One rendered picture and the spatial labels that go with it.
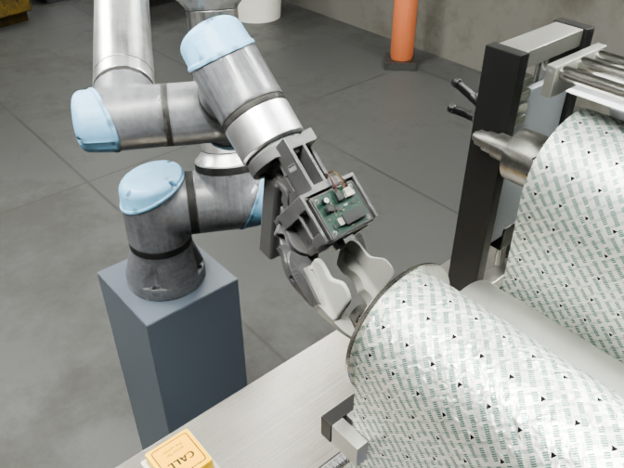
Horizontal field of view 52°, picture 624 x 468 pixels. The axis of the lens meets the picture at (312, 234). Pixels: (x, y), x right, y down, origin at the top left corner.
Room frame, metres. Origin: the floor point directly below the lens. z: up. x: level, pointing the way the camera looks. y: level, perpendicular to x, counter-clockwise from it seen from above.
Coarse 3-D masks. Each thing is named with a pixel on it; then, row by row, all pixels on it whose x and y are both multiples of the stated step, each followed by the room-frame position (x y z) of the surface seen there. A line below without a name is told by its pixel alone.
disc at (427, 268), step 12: (420, 264) 0.48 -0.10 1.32; (432, 264) 0.49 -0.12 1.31; (396, 276) 0.46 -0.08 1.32; (408, 276) 0.46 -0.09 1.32; (444, 276) 0.50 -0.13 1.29; (384, 288) 0.45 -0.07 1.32; (396, 288) 0.45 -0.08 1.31; (372, 300) 0.44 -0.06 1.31; (384, 300) 0.44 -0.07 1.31; (372, 312) 0.43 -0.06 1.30; (360, 324) 0.42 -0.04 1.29; (360, 336) 0.42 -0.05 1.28; (348, 348) 0.42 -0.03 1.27; (348, 360) 0.42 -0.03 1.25; (348, 372) 0.42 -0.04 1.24
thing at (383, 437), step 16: (368, 416) 0.41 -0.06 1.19; (368, 432) 0.40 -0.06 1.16; (384, 432) 0.39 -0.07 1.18; (400, 432) 0.37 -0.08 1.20; (368, 448) 0.40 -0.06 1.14; (384, 448) 0.39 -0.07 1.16; (400, 448) 0.37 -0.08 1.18; (416, 448) 0.36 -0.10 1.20; (352, 464) 0.42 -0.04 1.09; (368, 464) 0.40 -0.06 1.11; (384, 464) 0.38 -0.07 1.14; (400, 464) 0.37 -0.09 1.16; (416, 464) 0.36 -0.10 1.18; (432, 464) 0.34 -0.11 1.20
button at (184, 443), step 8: (184, 432) 0.58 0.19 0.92; (168, 440) 0.57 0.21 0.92; (176, 440) 0.57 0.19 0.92; (184, 440) 0.57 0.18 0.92; (192, 440) 0.57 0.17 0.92; (160, 448) 0.55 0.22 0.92; (168, 448) 0.55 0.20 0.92; (176, 448) 0.55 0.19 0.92; (184, 448) 0.55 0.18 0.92; (192, 448) 0.55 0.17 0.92; (200, 448) 0.55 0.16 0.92; (152, 456) 0.54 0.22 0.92; (160, 456) 0.54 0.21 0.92; (168, 456) 0.54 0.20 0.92; (176, 456) 0.54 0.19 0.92; (184, 456) 0.54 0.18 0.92; (192, 456) 0.54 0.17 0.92; (200, 456) 0.54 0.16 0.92; (208, 456) 0.54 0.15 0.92; (152, 464) 0.53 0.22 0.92; (160, 464) 0.53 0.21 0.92; (168, 464) 0.53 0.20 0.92; (176, 464) 0.53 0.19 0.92; (184, 464) 0.53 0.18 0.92; (192, 464) 0.53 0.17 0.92; (200, 464) 0.53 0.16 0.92; (208, 464) 0.53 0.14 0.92
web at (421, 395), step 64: (576, 128) 0.59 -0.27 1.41; (576, 192) 0.54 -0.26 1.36; (512, 256) 0.57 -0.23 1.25; (576, 256) 0.52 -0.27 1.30; (384, 320) 0.42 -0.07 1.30; (448, 320) 0.41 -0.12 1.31; (576, 320) 0.51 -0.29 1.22; (384, 384) 0.39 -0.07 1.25; (448, 384) 0.36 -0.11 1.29; (512, 384) 0.34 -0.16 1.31; (576, 384) 0.34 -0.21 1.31; (448, 448) 0.33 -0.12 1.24; (512, 448) 0.30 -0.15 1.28; (576, 448) 0.29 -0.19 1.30
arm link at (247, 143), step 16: (256, 112) 0.59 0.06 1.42; (272, 112) 0.60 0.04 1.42; (288, 112) 0.61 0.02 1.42; (240, 128) 0.59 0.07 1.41; (256, 128) 0.58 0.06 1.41; (272, 128) 0.58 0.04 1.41; (288, 128) 0.59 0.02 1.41; (240, 144) 0.58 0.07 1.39; (256, 144) 0.57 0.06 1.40; (272, 144) 0.58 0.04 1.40; (240, 160) 0.59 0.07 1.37
